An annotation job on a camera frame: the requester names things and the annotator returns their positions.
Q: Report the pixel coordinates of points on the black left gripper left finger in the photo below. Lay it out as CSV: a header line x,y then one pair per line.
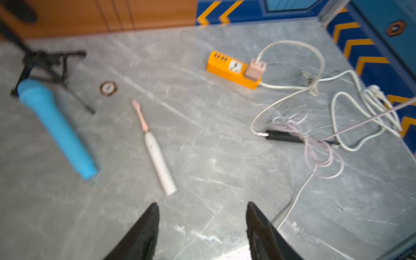
x,y
141,240

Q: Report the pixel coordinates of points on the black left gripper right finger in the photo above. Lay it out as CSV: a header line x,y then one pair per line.
x,y
265,241

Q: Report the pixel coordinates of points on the white pink electric toothbrush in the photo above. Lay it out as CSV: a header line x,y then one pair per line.
x,y
160,165

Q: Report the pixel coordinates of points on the black electric toothbrush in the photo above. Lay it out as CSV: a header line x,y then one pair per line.
x,y
287,137

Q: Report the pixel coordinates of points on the pink usb charger block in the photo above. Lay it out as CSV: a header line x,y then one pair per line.
x,y
255,70

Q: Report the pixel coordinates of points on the small poker chip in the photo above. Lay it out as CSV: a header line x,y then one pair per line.
x,y
108,88

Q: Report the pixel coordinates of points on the yellow power strip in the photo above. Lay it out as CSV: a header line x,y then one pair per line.
x,y
230,69

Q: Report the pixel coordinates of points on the blue toy microphone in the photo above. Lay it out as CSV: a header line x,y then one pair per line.
x,y
37,97

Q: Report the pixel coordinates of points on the white wall plug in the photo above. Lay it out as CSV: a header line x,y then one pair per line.
x,y
375,90

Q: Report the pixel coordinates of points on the aluminium corner post right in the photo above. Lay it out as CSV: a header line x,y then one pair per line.
x,y
331,10

